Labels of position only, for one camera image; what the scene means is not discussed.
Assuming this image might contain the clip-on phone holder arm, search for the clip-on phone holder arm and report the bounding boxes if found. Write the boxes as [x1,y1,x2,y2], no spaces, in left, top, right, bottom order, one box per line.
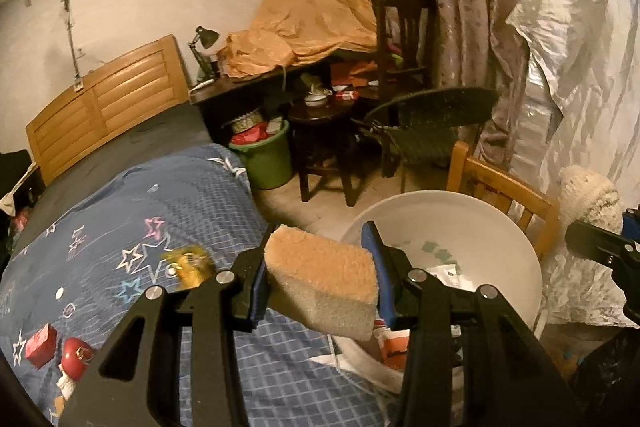
[20,0,86,92]

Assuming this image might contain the red apple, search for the red apple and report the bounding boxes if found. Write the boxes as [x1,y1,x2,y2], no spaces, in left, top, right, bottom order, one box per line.
[60,337,98,380]

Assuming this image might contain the tan sponge block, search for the tan sponge block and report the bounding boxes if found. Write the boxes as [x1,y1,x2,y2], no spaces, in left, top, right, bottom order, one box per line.
[263,224,378,342]

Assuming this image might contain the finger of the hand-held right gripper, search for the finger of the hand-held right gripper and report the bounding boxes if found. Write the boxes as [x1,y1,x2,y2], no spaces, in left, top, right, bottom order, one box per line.
[565,218,640,265]

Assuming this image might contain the green plastic bucket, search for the green plastic bucket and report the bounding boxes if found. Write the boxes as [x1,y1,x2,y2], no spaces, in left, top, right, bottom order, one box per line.
[229,119,293,190]

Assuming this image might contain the orange cloth cover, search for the orange cloth cover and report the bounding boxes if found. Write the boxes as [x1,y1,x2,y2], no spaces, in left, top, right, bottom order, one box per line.
[217,0,378,80]

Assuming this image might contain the dark wooden desk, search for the dark wooden desk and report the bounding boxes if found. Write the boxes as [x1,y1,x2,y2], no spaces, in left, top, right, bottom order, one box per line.
[190,57,351,142]

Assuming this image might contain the white plastic sheet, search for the white plastic sheet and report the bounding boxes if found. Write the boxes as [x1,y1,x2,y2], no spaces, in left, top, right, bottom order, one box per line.
[505,0,640,328]

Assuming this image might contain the white plastic bucket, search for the white plastic bucket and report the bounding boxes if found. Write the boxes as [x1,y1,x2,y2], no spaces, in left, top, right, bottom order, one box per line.
[332,190,543,395]

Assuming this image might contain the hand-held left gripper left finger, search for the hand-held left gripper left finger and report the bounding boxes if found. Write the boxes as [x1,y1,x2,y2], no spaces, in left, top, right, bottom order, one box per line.
[59,234,273,427]

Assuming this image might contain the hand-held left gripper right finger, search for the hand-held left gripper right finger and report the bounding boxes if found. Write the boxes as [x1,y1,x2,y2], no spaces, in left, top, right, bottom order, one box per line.
[361,221,583,427]

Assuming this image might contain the cream knit hat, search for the cream knit hat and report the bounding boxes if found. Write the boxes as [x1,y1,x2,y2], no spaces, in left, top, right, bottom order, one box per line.
[557,166,623,238]

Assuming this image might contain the black plastic bag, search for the black plastic bag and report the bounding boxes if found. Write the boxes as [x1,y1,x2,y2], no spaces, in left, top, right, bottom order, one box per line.
[570,327,640,427]

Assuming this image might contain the dark green wicker chair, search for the dark green wicker chair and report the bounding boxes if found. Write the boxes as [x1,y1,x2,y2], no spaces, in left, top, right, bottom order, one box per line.
[352,87,501,178]

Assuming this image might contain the dark grey bed sheet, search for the dark grey bed sheet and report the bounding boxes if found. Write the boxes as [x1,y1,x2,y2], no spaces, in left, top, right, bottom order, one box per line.
[10,107,216,253]

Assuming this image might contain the red white paper cup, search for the red white paper cup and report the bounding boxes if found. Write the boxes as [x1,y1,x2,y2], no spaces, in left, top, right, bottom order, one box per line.
[375,319,413,372]

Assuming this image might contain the blue star checked blanket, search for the blue star checked blanket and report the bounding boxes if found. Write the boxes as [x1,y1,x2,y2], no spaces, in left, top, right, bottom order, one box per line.
[0,143,386,427]

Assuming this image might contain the wooden slatted headboard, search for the wooden slatted headboard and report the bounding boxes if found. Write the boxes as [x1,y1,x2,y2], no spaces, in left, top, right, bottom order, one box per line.
[25,34,193,188]

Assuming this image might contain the white printed plastic wrapper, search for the white printed plastic wrapper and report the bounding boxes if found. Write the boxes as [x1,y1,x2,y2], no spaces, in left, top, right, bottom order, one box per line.
[429,261,474,291]

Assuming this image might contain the dark round wooden stool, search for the dark round wooden stool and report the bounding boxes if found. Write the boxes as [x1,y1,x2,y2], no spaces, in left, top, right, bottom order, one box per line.
[287,94,363,208]

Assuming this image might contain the light wooden chair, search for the light wooden chair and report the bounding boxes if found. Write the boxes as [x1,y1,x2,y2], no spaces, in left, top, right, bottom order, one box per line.
[446,141,561,258]

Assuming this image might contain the yellow round toy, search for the yellow round toy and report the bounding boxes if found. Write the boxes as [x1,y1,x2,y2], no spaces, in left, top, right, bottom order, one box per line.
[162,244,216,293]

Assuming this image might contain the dark desk lamp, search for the dark desk lamp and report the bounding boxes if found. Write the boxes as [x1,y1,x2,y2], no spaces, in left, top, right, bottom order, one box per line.
[187,26,221,78]

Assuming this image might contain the small red box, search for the small red box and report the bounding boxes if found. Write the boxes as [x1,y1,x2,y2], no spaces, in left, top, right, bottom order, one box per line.
[24,323,57,370]

